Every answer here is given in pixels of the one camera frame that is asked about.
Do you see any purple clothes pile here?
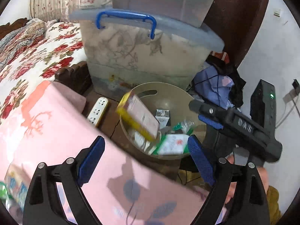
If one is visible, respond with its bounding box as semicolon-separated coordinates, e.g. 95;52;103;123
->
192;62;246;109

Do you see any folded patterned blanket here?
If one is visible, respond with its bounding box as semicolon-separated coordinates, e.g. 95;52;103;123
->
1;18;46;67

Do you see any green crushed can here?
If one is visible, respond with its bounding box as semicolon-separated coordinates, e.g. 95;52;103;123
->
172;120;195;135

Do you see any clear bin blue handle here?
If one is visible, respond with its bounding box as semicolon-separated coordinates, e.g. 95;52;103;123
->
69;9;224;101

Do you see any beige round trash bin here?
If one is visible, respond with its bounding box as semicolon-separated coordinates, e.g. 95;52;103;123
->
119;82;206;161

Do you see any yellow cardboard box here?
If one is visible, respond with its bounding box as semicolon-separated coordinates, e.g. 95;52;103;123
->
116;91;160;142

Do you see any floral bed quilt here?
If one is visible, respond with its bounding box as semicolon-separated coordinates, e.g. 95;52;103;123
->
1;22;86;122

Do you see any right hand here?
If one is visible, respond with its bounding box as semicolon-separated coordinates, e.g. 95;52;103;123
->
225;155;269;204

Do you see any blue white tissue box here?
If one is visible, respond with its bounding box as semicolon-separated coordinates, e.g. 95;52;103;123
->
4;163;31;210

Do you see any white power strip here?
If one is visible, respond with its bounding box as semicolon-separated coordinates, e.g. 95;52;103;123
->
87;97;109;128

